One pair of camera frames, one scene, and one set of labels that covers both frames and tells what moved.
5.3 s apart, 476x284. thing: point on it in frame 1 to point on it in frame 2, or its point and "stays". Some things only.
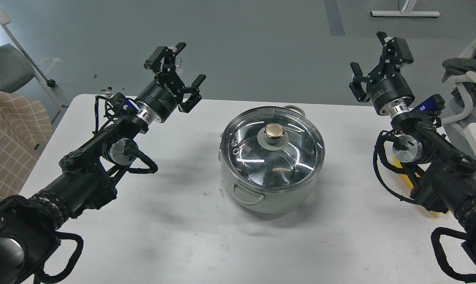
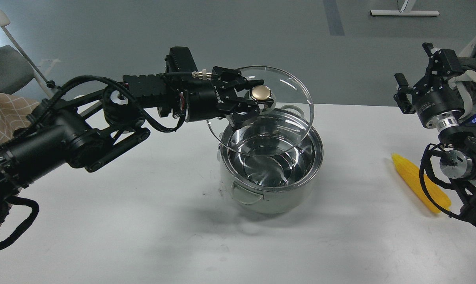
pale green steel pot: x=271 y=158 stays
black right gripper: x=386 y=82 to x=433 y=94
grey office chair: x=9 y=68 stays
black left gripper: x=161 y=97 to x=208 y=99
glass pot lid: x=272 y=148 to x=279 y=129
